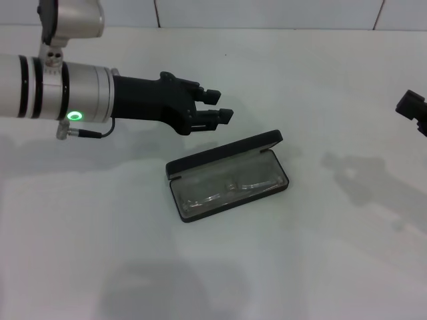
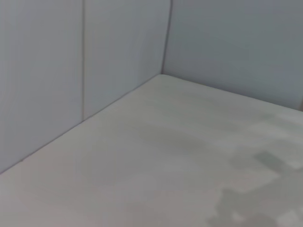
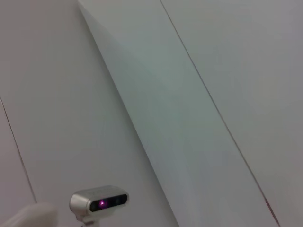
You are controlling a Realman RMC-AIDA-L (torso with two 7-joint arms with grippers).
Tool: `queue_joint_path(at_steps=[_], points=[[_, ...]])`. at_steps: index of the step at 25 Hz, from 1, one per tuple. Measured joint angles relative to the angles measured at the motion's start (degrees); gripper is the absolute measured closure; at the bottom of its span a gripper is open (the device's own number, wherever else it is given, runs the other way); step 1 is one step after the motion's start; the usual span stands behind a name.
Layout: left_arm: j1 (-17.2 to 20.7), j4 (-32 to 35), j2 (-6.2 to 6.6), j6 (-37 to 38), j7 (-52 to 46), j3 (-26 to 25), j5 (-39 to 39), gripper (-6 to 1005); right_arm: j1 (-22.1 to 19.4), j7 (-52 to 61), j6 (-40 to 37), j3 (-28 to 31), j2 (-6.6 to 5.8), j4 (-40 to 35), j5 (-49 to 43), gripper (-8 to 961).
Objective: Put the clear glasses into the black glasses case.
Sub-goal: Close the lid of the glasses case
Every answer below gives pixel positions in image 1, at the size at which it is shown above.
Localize clear plastic glasses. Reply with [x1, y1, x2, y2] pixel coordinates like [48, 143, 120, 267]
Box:
[179, 166, 288, 215]

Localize black glasses case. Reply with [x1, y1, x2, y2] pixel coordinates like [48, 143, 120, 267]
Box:
[165, 129, 290, 224]

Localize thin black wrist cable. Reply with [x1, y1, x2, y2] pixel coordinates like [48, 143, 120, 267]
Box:
[55, 117, 116, 141]

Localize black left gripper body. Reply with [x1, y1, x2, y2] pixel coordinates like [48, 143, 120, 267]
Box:
[112, 71, 198, 137]

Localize small clear cylindrical fitting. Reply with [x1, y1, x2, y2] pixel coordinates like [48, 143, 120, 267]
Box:
[46, 49, 63, 67]

